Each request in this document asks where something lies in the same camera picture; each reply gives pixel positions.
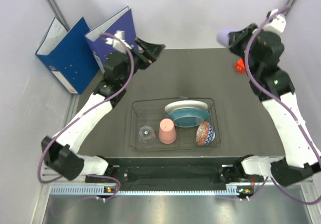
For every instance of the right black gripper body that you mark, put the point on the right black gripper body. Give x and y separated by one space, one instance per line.
238 45

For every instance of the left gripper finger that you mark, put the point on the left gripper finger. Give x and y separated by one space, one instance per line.
140 43
149 50

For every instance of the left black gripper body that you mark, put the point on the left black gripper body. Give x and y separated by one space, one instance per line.
139 63

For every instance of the lilac plastic cup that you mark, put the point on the lilac plastic cup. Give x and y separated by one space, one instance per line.
223 36

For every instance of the pink plastic cup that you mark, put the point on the pink plastic cup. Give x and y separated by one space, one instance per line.
167 132

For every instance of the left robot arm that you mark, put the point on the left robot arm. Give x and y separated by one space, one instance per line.
60 153

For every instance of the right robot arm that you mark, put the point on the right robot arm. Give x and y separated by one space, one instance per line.
261 51

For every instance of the red cube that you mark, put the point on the red cube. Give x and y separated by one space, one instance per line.
240 67

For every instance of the white plate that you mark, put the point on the white plate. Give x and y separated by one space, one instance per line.
182 104

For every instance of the teal plate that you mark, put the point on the teal plate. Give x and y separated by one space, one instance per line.
188 117

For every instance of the clear drinking glass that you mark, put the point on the clear drinking glass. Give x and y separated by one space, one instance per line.
147 137

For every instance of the red patterned bowl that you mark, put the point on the red patterned bowl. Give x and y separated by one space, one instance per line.
202 134

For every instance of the blue patterned bowl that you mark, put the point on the blue patterned bowl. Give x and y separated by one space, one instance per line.
211 135

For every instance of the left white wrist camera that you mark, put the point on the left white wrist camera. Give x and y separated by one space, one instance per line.
118 43

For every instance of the purple ring binder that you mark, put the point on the purple ring binder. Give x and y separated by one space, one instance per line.
121 21

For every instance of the blue ring binder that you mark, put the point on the blue ring binder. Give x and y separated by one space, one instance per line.
68 56

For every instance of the black wire dish rack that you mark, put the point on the black wire dish rack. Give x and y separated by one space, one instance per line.
151 112

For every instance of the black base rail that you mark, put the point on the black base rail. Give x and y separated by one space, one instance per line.
218 169

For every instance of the grey cable duct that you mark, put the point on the grey cable duct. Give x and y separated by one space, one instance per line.
102 190

